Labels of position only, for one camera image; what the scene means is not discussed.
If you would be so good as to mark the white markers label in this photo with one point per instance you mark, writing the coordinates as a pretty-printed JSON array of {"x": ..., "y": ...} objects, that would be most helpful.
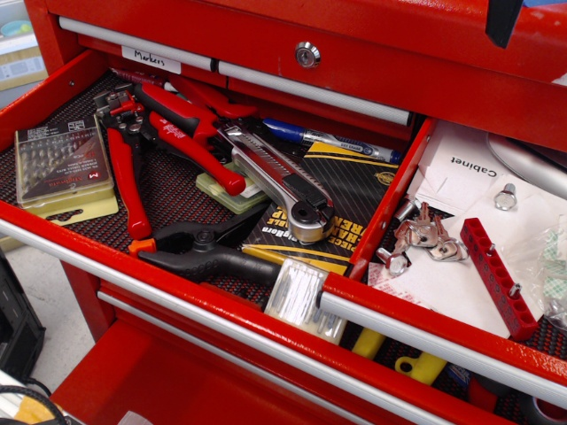
[{"x": 151, "y": 59}]

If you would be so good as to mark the silver hex bolt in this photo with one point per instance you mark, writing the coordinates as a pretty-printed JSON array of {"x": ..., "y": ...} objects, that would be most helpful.
[{"x": 506, "y": 199}]

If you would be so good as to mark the silver curved metal plate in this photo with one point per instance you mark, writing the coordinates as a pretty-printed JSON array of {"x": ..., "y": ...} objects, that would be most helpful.
[{"x": 525, "y": 163}]

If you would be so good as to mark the yellow handled tool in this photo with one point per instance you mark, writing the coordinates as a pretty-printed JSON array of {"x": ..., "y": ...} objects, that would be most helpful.
[{"x": 425, "y": 369}]

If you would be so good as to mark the red bit holder strip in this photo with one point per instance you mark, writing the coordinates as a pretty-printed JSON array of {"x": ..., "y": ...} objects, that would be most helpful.
[{"x": 505, "y": 294}]

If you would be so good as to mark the red metal tool chest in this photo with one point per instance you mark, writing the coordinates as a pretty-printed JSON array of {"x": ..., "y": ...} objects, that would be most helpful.
[{"x": 177, "y": 363}]

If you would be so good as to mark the red wire stripper tool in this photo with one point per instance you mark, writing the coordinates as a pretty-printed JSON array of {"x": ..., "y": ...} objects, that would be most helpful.
[{"x": 122, "y": 118}]

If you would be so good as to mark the clear plastic bit packet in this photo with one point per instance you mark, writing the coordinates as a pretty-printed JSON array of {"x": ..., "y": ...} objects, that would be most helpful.
[{"x": 294, "y": 300}]

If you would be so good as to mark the black box on floor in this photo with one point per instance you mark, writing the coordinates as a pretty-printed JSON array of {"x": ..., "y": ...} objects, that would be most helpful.
[{"x": 22, "y": 334}]

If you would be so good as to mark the blue dry erase marker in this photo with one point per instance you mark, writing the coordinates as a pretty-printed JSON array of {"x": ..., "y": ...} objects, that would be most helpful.
[{"x": 306, "y": 136}]

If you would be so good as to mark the left open red drawer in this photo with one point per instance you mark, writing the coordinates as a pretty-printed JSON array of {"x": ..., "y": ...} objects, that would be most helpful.
[{"x": 170, "y": 192}]

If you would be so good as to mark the red handled crimping pliers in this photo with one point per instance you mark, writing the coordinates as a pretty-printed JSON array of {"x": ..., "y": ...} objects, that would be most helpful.
[{"x": 197, "y": 109}]

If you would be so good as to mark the small green plastic case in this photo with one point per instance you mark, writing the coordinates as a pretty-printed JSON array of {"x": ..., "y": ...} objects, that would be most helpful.
[{"x": 250, "y": 197}]

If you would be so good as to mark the silver cabinet lock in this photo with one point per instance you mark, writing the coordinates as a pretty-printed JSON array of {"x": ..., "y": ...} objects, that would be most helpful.
[{"x": 307, "y": 55}]

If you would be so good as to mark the silver key bunch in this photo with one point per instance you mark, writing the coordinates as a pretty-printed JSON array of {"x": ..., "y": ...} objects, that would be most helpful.
[{"x": 427, "y": 232}]

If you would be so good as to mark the open red drawer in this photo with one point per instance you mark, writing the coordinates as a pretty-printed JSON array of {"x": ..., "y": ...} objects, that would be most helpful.
[
  {"x": 170, "y": 192},
  {"x": 495, "y": 357}
]

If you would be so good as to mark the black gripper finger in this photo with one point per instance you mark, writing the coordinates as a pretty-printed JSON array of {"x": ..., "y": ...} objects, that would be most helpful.
[{"x": 501, "y": 19}]

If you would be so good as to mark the silver box cutter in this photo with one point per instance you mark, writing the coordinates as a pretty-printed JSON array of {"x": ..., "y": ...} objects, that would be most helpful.
[{"x": 308, "y": 206}]

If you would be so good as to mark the black yellow wrench set box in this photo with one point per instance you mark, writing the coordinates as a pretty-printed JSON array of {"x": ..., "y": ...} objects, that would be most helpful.
[{"x": 356, "y": 183}]

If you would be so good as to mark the drill bit set case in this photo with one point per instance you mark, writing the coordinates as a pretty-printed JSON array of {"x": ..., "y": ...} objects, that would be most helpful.
[{"x": 62, "y": 172}]

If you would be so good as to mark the black spring clamp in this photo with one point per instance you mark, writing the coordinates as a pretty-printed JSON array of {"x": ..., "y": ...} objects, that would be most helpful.
[{"x": 197, "y": 251}]

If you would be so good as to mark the right open red drawer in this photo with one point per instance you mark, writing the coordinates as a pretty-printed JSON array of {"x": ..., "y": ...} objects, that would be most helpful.
[{"x": 495, "y": 357}]

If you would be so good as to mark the clear bag of parts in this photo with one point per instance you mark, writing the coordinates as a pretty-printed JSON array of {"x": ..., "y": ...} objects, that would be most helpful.
[{"x": 538, "y": 263}]

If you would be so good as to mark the white cabinet paper sheet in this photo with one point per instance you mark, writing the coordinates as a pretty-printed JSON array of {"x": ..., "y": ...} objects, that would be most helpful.
[{"x": 459, "y": 175}]

